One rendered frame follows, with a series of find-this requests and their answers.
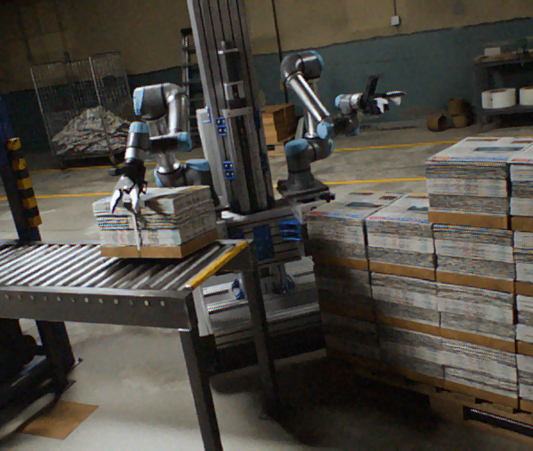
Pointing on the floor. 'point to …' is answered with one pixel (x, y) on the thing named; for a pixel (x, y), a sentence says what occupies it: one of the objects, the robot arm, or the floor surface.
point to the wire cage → (90, 125)
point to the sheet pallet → (279, 125)
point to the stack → (443, 308)
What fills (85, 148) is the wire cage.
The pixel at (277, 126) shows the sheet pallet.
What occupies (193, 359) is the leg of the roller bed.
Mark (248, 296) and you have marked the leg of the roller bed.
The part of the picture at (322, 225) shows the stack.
